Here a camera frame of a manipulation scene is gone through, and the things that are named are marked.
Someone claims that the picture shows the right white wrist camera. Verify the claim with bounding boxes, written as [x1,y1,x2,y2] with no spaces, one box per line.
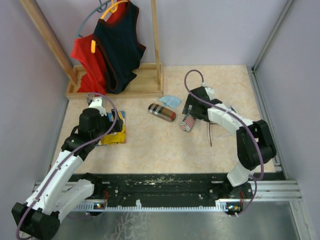
[203,85,215,101]

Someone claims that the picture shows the light blue cloth rear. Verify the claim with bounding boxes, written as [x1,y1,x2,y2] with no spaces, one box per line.
[157,95,182,109]

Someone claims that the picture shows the yellow hanger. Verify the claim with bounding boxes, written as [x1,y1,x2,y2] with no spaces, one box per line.
[90,0,130,54]

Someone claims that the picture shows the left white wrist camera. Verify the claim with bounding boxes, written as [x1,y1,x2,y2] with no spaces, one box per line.
[89,96,107,116]

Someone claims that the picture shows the white frame sunglasses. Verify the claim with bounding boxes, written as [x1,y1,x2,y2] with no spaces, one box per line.
[218,105,239,139]

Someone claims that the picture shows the wooden clothes rack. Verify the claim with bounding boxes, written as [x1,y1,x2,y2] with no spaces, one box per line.
[20,0,164,100]

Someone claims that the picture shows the aluminium rail frame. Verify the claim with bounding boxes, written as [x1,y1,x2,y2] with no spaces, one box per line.
[32,0,320,240]

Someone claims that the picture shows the grey blue hanger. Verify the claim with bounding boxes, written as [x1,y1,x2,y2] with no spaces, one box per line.
[75,0,111,39]

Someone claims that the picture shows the red tank top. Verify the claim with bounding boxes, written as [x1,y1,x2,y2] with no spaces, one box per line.
[71,0,128,94]

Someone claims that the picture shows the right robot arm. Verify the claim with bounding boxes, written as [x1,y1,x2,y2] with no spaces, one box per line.
[182,86,277,198]

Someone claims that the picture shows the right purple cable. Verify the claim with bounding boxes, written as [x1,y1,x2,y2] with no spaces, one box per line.
[183,69,265,217]

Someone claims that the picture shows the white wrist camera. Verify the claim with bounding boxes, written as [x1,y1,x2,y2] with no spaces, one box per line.
[89,96,107,116]
[203,85,215,101]

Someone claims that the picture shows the flag newsprint glasses case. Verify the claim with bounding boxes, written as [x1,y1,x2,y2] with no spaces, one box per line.
[180,114,196,132]

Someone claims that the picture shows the navy tank top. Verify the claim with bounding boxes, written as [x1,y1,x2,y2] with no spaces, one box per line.
[92,1,146,94]

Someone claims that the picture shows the brown tortoise sunglasses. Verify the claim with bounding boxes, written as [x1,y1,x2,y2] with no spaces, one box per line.
[207,122,216,147]

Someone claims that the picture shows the white slotted cable duct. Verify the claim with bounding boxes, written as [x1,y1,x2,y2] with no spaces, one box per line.
[72,198,241,213]

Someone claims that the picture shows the blue yellow cartoon pouch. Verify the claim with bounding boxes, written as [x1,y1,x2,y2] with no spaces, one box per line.
[96,110,126,146]

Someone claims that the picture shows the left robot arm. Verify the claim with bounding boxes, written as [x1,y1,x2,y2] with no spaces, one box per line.
[11,107,123,240]

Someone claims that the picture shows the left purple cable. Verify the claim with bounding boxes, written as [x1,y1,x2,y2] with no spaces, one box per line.
[15,92,117,239]

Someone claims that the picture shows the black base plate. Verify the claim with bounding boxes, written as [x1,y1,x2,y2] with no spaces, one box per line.
[89,173,253,208]

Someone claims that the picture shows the plaid glasses case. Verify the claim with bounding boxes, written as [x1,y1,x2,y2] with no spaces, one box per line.
[148,103,177,122]

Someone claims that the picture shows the purple cable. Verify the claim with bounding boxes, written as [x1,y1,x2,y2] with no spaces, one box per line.
[15,92,117,239]
[183,69,265,217]

